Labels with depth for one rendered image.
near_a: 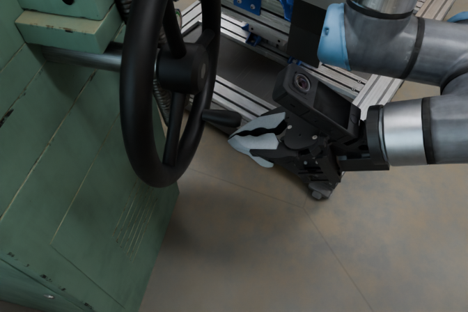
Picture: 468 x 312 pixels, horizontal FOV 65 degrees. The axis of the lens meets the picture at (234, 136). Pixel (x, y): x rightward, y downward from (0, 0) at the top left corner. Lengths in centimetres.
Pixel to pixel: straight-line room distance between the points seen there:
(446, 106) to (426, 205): 98
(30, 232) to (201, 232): 71
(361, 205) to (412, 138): 89
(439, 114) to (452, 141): 3
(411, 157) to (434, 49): 12
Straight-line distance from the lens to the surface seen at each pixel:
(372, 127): 43
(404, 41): 47
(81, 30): 43
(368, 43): 46
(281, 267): 117
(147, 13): 32
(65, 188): 61
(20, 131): 51
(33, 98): 51
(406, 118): 43
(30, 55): 50
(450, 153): 43
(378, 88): 131
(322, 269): 119
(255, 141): 49
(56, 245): 63
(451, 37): 48
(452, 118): 42
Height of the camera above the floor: 112
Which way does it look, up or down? 54 degrees down
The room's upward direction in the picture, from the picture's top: straight up
